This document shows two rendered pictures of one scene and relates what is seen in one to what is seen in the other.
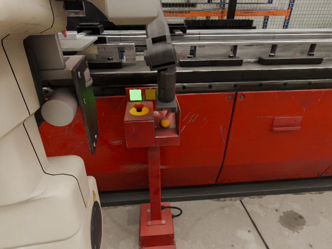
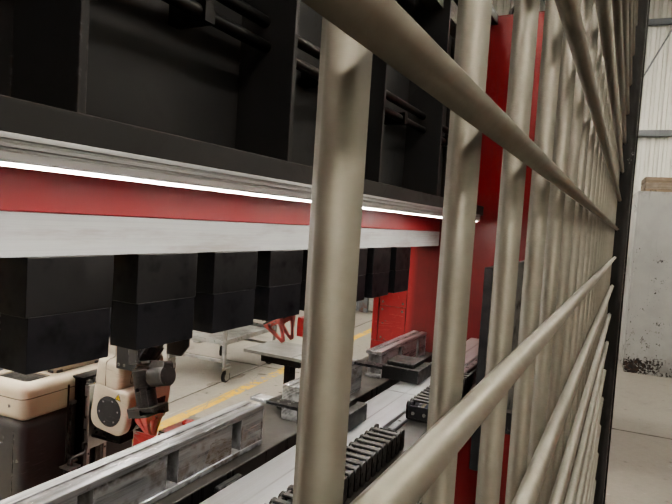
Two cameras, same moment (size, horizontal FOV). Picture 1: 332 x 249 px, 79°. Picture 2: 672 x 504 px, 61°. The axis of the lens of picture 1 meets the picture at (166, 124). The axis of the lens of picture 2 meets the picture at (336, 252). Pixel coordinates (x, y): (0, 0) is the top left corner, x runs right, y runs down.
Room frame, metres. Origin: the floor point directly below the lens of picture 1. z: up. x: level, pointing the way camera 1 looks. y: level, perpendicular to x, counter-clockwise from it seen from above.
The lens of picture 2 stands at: (1.89, -1.09, 1.42)
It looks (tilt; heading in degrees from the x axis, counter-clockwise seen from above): 3 degrees down; 122
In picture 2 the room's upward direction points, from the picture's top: 4 degrees clockwise
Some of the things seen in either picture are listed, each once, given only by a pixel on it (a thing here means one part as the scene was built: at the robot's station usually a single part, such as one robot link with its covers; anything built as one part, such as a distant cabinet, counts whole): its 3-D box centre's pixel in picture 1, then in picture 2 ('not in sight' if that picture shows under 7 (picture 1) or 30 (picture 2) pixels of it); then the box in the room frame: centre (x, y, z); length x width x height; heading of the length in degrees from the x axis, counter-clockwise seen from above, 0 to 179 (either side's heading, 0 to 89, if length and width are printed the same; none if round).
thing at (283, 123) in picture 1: (287, 123); not in sight; (0.92, -0.64, 0.59); 0.15 x 0.02 x 0.07; 95
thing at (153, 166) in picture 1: (154, 182); not in sight; (0.70, 0.05, 0.39); 0.05 x 0.05 x 0.54; 5
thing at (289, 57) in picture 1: (290, 60); not in sight; (1.02, -0.61, 0.89); 0.30 x 0.05 x 0.03; 95
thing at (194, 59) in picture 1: (210, 61); not in sight; (0.98, -0.21, 0.89); 0.30 x 0.05 x 0.03; 95
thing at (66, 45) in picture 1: (67, 43); (293, 351); (0.84, 0.38, 1.00); 0.26 x 0.18 x 0.01; 5
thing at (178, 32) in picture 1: (176, 28); (302, 403); (1.19, -0.05, 1.01); 0.26 x 0.12 x 0.05; 5
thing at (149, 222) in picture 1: (155, 216); not in sight; (0.70, 0.05, 0.13); 0.10 x 0.10 x 0.01; 5
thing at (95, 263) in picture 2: not in sight; (53, 307); (1.07, -0.57, 1.26); 0.15 x 0.09 x 0.17; 95
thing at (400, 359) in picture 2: (87, 29); (383, 363); (1.15, 0.41, 1.01); 0.26 x 0.12 x 0.05; 5
